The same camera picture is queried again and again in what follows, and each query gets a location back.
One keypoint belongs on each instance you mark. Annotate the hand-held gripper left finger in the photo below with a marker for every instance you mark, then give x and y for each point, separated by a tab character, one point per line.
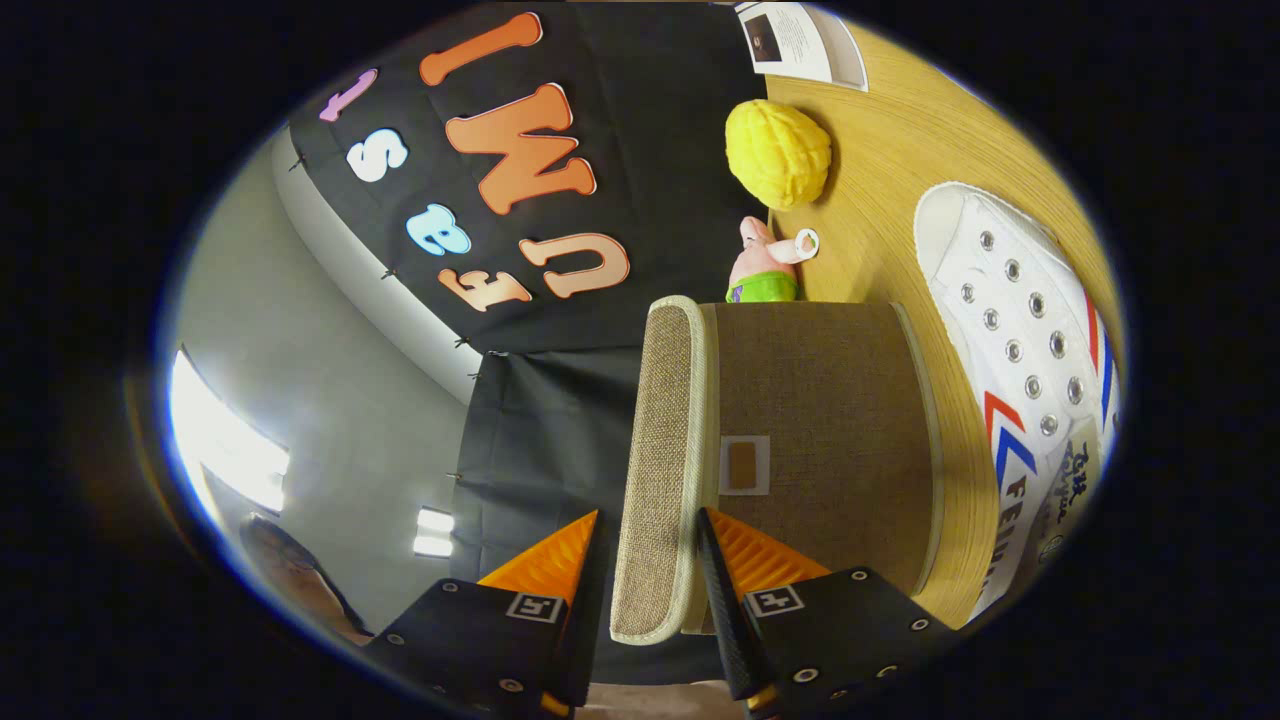
590	640

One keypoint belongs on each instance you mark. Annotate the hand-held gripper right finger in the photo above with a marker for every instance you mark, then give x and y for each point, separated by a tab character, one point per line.
735	630

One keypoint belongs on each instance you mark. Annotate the brown fabric storage box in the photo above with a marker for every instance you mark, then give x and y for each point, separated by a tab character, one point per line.
820	400

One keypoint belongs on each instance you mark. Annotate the white canvas shoe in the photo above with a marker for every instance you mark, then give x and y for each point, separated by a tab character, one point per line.
1000	290

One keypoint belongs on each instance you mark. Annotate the ceiling light panel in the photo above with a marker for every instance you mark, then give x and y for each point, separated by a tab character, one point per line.
433	546
437	520

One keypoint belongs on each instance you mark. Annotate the person's head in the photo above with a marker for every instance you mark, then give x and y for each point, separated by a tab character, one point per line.
300	590

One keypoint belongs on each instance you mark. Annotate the pink starfish plush toy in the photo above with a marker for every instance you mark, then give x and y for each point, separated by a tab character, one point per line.
755	260

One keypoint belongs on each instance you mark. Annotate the yellow bumpy soft toy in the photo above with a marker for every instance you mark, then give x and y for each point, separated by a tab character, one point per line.
775	150

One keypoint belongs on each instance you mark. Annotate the white portrait cover book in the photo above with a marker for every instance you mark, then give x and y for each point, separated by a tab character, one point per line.
800	40

